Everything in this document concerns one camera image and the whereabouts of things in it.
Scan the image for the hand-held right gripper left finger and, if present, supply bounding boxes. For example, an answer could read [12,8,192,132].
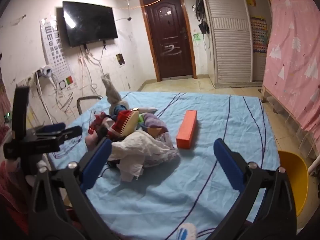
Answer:
[29,137,113,240]

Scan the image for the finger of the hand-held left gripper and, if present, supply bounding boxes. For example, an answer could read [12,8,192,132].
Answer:
[37,126,83,144]
[34,122,66,134]

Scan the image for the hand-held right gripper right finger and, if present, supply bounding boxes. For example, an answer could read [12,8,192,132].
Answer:
[213,138,298,240]

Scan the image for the pink cloth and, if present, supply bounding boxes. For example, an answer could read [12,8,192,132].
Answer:
[85,130,103,148]

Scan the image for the red fabric item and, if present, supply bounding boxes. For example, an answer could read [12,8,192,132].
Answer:
[89,112,111,136]

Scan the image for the red knitted sock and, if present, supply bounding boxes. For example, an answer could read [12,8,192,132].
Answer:
[110,110,133,137]

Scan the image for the white cloth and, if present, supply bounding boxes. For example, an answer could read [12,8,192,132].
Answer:
[107,130,181,183]

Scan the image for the wooden scrubbing brush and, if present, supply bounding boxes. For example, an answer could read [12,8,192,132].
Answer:
[120,109,140,140]

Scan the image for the blue cloth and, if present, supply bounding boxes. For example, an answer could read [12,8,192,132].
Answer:
[111,102,129,116]

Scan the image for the orange cardboard box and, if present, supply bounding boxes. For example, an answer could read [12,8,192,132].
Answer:
[176,110,198,150]

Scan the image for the grey long sock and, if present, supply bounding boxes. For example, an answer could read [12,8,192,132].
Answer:
[101,73,130,113]

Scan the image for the purple cloth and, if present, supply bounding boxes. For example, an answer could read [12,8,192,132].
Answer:
[142,112,168,133]

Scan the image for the person's left hand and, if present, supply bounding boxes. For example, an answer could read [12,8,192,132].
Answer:
[24,160,48,188]

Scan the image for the light blue bedsheet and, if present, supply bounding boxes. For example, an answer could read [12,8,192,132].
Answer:
[47,91,281,240]

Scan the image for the grey chair backrest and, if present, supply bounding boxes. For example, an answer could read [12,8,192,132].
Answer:
[76,95,103,116]

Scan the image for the white power adapter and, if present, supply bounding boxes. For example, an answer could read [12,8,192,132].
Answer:
[40,65,54,78]

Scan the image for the yellow plastic chair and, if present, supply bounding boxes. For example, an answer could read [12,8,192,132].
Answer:
[277,150,309,217]

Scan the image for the white eye chart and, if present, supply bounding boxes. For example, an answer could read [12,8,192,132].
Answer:
[40,19,74,90]

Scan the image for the white metal pipe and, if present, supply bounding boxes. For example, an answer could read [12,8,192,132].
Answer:
[309,154,320,174]

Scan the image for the pink tree-print curtain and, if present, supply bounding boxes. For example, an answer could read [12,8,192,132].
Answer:
[265,0,320,153]

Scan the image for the white louvered wardrobe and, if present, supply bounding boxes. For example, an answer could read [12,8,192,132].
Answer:
[200,0,273,89]

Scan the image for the dark brown door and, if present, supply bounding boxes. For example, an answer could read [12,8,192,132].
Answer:
[139,0,197,82]

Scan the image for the white adapter cable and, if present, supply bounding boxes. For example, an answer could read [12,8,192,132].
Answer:
[34,70,58,126]

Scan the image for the white television cable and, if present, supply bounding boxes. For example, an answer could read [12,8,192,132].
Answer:
[77,45,106,91]

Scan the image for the wooden bunk bed frame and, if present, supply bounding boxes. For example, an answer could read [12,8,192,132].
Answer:
[261,80,320,162]

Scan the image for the black wall television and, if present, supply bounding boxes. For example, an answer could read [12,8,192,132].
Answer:
[62,1,118,47]

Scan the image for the colourful grid wall poster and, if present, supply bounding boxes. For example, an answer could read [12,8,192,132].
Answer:
[250,16,268,53]

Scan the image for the black hanging straps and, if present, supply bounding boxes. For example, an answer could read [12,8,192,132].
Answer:
[194,0,207,22]

